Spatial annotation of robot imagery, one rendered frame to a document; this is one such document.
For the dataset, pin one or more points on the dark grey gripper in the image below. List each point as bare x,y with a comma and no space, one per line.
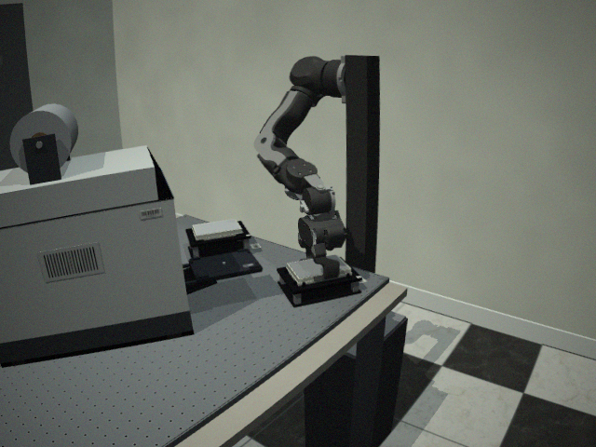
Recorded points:
329,233

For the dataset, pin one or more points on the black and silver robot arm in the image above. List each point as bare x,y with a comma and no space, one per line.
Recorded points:
295,173

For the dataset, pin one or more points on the grey cylinder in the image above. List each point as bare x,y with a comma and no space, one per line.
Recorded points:
49,119

